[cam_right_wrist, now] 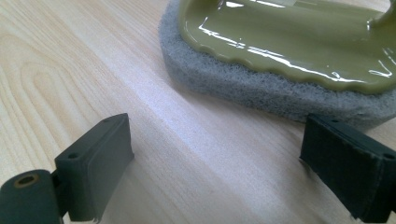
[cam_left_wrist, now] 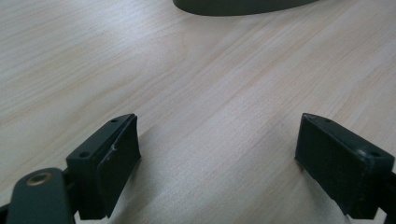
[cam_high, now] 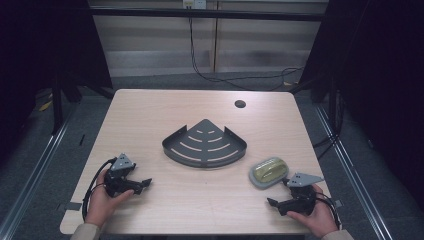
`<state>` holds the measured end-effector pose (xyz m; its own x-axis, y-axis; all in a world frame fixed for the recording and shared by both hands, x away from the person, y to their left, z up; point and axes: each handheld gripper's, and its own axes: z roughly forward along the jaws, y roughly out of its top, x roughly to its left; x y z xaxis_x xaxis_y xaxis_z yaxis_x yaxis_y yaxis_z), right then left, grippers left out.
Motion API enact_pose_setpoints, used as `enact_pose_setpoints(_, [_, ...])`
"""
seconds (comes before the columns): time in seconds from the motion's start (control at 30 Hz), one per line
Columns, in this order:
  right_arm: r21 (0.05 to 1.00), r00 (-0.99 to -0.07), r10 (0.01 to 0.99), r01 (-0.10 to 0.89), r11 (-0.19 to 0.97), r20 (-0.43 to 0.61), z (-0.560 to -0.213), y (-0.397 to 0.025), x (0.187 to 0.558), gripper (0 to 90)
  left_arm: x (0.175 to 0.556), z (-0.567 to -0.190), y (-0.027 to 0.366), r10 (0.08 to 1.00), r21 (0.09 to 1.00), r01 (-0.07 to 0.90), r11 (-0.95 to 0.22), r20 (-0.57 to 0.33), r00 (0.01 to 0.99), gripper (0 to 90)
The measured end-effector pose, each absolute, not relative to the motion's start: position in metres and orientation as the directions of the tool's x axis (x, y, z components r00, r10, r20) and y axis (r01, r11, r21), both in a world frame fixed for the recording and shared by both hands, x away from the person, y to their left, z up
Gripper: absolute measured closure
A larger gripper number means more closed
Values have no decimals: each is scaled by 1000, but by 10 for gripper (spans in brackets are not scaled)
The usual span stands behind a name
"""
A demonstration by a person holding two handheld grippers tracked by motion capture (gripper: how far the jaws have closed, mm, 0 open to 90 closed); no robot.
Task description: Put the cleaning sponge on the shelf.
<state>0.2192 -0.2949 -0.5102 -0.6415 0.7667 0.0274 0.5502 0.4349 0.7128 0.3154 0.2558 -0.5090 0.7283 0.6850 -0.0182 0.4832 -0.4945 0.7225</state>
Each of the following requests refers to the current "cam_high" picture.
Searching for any yellow tape strip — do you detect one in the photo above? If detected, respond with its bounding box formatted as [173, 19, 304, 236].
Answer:
[38, 99, 54, 113]

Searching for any black horizontal frame bar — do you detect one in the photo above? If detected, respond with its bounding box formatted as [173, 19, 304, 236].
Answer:
[89, 7, 330, 23]

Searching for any aluminium floor rail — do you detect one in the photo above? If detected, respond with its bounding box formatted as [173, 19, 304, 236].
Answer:
[314, 104, 394, 240]
[0, 109, 78, 240]

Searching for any black floor cable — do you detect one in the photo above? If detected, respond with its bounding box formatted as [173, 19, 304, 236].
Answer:
[188, 16, 305, 92]

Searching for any white wall power outlet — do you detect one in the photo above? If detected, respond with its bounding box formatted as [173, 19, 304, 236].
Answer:
[182, 0, 208, 10]

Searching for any black curtain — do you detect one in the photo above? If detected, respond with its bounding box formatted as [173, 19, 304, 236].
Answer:
[0, 0, 114, 168]
[298, 0, 424, 211]

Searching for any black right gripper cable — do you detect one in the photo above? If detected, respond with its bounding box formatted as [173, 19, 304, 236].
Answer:
[315, 191, 343, 231]

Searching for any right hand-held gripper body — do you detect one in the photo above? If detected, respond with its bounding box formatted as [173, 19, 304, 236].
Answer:
[282, 171, 325, 217]

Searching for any person's right hand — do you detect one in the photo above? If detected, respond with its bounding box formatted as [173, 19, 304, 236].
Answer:
[285, 184, 340, 239]

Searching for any yellow soap bar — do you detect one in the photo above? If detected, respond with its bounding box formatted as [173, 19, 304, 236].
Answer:
[254, 158, 288, 184]

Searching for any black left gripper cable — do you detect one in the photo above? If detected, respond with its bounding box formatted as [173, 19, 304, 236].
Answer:
[81, 157, 117, 222]

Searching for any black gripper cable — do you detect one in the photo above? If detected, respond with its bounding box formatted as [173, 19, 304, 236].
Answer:
[81, 157, 117, 222]
[315, 191, 343, 231]

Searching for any dark grey corner shelf rack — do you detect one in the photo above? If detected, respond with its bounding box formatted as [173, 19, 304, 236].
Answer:
[161, 118, 248, 169]

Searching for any person's left hand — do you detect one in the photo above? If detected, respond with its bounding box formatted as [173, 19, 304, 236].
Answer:
[84, 168, 135, 230]

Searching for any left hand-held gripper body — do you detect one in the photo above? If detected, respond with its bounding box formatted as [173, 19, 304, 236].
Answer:
[103, 152, 138, 198]

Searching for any black metal stand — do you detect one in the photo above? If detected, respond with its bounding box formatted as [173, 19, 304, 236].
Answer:
[311, 78, 344, 160]
[50, 74, 65, 136]

